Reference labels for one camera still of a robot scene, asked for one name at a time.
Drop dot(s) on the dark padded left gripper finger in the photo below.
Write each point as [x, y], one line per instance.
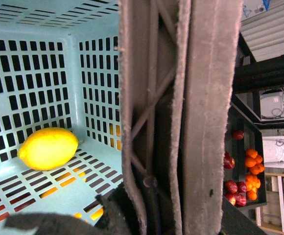
[119, 218]

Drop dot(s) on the yellow lemon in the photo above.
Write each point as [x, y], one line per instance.
[48, 148]

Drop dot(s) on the light blue plastic basket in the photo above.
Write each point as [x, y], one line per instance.
[59, 68]

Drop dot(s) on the pile of oranges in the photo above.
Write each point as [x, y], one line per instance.
[254, 164]

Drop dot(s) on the white washing machine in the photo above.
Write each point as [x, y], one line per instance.
[273, 151]

